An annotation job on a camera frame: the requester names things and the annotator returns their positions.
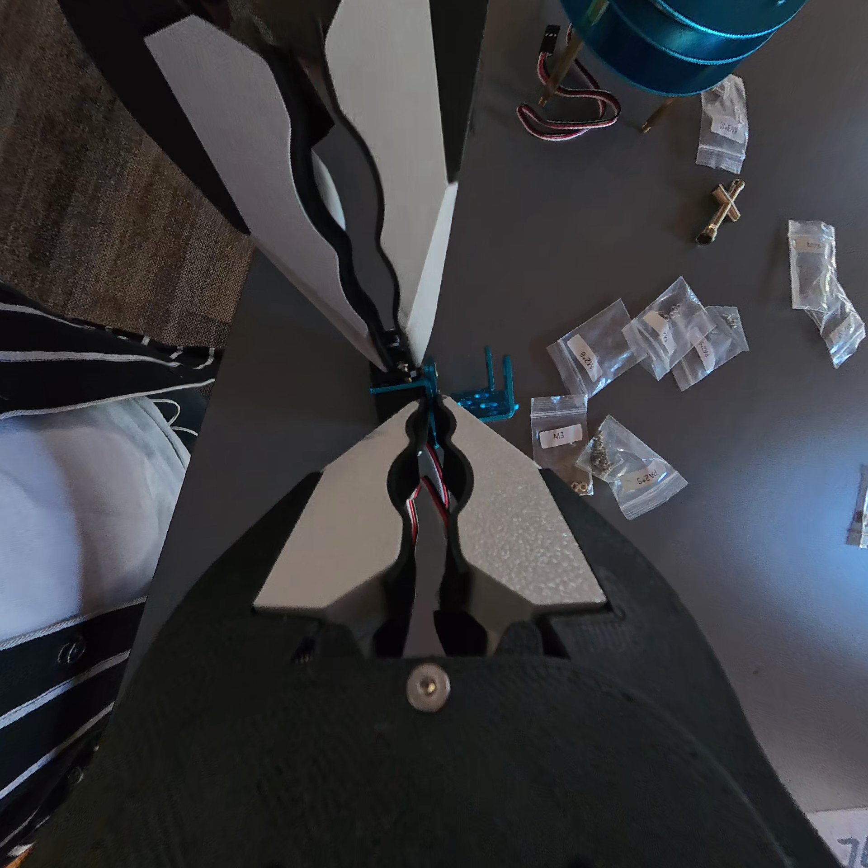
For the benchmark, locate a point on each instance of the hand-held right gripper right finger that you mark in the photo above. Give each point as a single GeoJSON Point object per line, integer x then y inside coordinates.
{"type": "Point", "coordinates": [529, 542]}

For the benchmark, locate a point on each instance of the small clear plastic screw bag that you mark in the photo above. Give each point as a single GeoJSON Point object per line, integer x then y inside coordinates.
{"type": "Point", "coordinates": [668, 325]}
{"type": "Point", "coordinates": [860, 505]}
{"type": "Point", "coordinates": [712, 346]}
{"type": "Point", "coordinates": [722, 122]}
{"type": "Point", "coordinates": [597, 346]}

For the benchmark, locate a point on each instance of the person's white shirt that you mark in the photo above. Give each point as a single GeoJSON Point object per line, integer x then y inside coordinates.
{"type": "Point", "coordinates": [81, 508]}

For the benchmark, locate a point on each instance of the black servo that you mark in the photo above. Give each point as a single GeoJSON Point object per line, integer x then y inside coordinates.
{"type": "Point", "coordinates": [492, 400]}

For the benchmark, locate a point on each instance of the clear bag with brass nuts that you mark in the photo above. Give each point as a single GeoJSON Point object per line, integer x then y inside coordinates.
{"type": "Point", "coordinates": [559, 434]}

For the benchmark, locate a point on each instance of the blue toy robot arm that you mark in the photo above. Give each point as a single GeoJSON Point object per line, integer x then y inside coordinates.
{"type": "Point", "coordinates": [678, 47]}

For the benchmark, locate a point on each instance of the dark brown desk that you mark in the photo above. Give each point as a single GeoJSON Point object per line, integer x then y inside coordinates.
{"type": "Point", "coordinates": [678, 610]}

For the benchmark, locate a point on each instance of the person's striped black jacket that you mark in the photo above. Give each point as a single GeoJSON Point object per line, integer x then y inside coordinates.
{"type": "Point", "coordinates": [68, 359]}

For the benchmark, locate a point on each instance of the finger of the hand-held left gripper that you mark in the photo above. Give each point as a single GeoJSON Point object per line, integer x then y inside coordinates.
{"type": "Point", "coordinates": [251, 149]}
{"type": "Point", "coordinates": [407, 135]}

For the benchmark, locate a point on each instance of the long twisted clear plastic bag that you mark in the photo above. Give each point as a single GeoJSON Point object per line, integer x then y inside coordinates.
{"type": "Point", "coordinates": [824, 291]}

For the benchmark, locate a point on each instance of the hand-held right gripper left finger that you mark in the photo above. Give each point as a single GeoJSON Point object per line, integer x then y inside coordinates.
{"type": "Point", "coordinates": [332, 542]}

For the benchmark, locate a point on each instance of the clear bag with silver screws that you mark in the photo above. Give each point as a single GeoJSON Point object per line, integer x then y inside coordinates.
{"type": "Point", "coordinates": [630, 468]}

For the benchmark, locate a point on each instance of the metal cross wrench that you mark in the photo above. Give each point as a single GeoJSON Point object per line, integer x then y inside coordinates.
{"type": "Point", "coordinates": [720, 210]}

